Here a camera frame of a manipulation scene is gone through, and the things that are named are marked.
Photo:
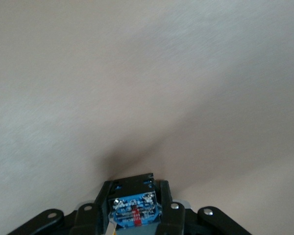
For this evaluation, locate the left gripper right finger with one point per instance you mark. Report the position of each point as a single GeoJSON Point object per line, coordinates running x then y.
{"type": "Point", "coordinates": [169, 218]}

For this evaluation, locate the green push button switch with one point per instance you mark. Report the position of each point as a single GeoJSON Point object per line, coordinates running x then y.
{"type": "Point", "coordinates": [134, 208]}

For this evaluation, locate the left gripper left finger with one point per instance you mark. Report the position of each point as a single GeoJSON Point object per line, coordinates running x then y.
{"type": "Point", "coordinates": [100, 215]}

